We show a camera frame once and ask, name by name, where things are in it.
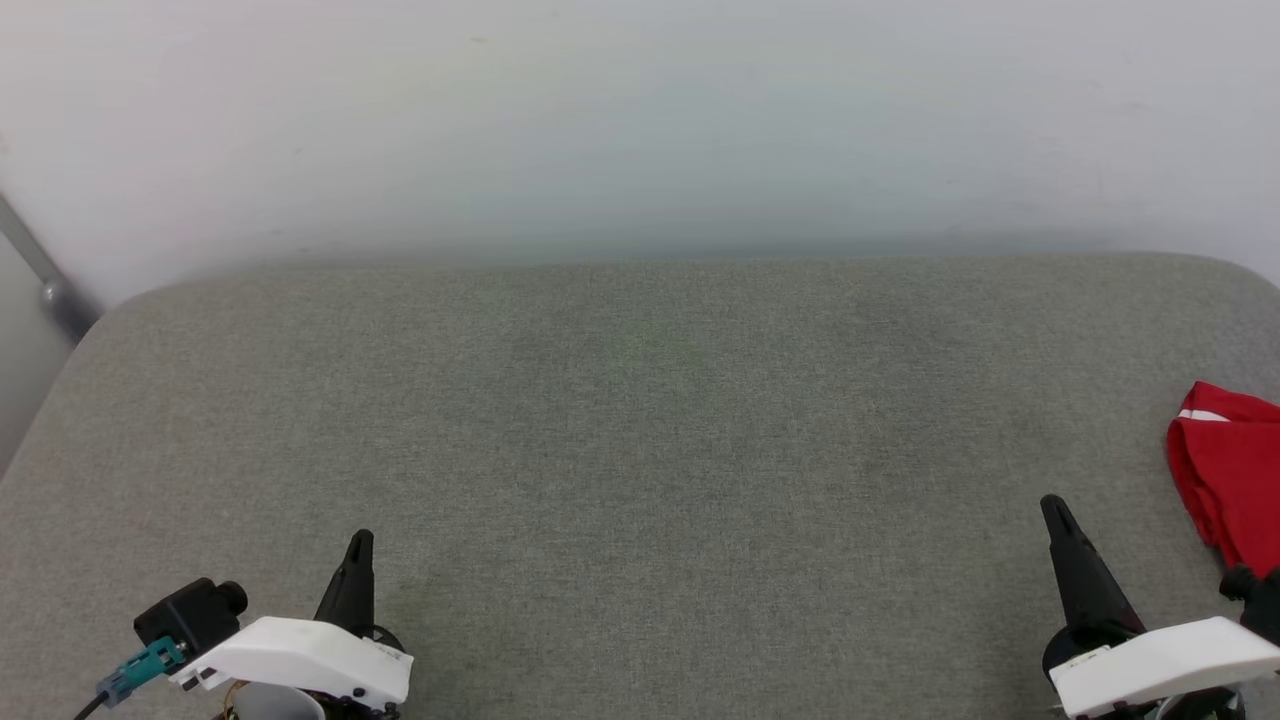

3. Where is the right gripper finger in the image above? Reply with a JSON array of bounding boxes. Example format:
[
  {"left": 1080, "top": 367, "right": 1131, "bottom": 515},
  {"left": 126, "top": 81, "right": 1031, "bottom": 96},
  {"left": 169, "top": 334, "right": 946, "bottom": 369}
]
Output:
[{"left": 1039, "top": 493, "right": 1147, "bottom": 647}]

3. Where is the grey fabric cushion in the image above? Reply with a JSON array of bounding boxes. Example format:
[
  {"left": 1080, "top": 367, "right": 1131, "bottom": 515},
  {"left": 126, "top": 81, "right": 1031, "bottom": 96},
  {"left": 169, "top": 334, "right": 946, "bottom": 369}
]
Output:
[{"left": 0, "top": 252, "right": 1280, "bottom": 720}]

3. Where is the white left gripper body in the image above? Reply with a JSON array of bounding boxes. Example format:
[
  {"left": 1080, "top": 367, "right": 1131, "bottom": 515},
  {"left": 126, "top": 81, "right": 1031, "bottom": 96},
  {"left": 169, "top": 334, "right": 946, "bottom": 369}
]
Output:
[{"left": 168, "top": 615, "right": 415, "bottom": 720}]

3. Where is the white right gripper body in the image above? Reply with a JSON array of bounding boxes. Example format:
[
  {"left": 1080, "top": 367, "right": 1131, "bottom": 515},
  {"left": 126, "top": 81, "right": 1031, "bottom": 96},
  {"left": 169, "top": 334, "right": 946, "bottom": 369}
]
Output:
[{"left": 1041, "top": 616, "right": 1280, "bottom": 720}]

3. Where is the green plug camera cable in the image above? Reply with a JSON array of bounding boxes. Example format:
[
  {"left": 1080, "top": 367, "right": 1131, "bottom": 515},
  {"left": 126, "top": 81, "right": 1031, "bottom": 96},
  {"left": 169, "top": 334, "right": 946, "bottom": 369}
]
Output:
[{"left": 74, "top": 640, "right": 191, "bottom": 720}]

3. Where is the red and white garment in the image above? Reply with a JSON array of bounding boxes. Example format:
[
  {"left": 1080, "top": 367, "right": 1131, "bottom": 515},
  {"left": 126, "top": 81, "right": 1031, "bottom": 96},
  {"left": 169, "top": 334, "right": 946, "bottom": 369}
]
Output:
[{"left": 1165, "top": 380, "right": 1280, "bottom": 583}]

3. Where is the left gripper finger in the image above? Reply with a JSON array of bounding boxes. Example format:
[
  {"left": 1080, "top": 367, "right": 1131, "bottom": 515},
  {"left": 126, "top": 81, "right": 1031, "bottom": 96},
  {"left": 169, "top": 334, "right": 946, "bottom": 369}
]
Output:
[{"left": 312, "top": 529, "right": 377, "bottom": 637}]

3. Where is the grey metal pole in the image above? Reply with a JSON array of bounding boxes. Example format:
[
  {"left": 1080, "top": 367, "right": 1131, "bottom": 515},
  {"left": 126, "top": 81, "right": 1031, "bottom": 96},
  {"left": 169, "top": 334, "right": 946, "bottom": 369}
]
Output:
[{"left": 0, "top": 193, "right": 102, "bottom": 343}]

